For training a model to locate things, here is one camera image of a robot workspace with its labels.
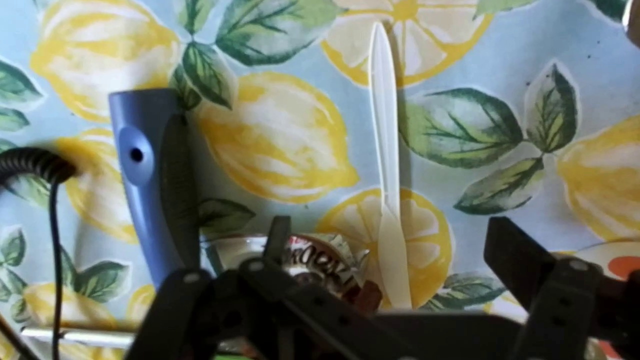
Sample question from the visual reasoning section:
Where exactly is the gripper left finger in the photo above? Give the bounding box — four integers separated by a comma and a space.
125, 216, 416, 360

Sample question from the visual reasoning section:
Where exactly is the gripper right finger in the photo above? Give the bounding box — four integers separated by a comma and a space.
484, 216, 640, 360

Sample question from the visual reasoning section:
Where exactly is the white plastic knife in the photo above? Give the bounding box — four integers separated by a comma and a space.
368, 21, 413, 311

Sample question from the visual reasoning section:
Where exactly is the crumpled wrapper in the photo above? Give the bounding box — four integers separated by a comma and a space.
281, 234, 372, 300

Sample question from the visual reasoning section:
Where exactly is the silver metal rod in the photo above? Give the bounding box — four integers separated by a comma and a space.
20, 326, 137, 349

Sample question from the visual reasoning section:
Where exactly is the lemon print tablecloth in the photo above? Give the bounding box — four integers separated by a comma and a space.
0, 0, 640, 360

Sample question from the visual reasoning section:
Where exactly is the blue and black tool handle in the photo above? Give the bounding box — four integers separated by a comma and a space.
108, 88, 202, 291

